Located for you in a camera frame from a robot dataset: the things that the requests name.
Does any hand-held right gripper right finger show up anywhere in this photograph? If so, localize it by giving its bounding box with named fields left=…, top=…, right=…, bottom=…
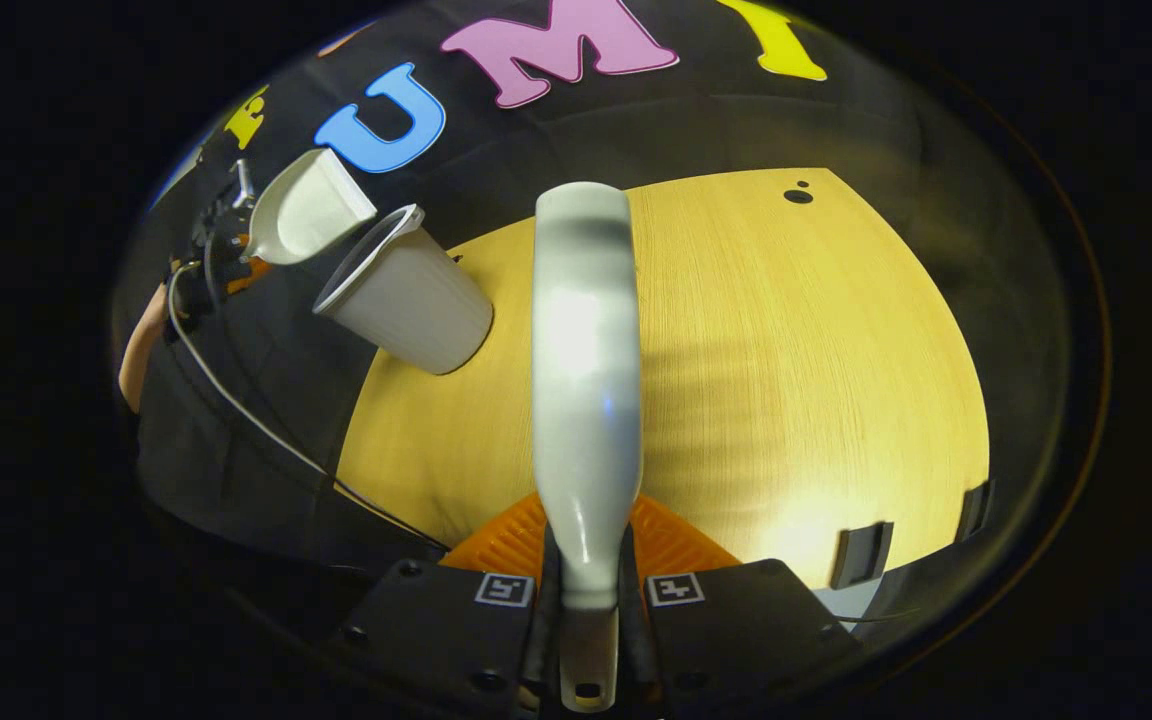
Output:
left=619, top=492, right=862, bottom=716

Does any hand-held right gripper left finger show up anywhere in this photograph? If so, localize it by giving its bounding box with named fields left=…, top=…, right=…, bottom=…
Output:
left=336, top=490, right=565, bottom=716

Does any white dustpan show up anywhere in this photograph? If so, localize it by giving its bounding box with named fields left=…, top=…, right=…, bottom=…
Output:
left=244, top=149, right=378, bottom=266

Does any grey garbage bin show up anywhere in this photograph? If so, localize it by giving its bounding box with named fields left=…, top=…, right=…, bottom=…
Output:
left=313, top=204, right=494, bottom=376

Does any small white broom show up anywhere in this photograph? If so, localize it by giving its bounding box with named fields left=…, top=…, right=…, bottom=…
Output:
left=532, top=182, right=645, bottom=713

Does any black desk bracket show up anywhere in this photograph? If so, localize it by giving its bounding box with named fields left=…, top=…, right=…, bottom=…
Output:
left=829, top=521, right=894, bottom=590
left=956, top=480, right=995, bottom=543

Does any white cable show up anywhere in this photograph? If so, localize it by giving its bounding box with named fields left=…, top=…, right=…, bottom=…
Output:
left=168, top=262, right=452, bottom=551

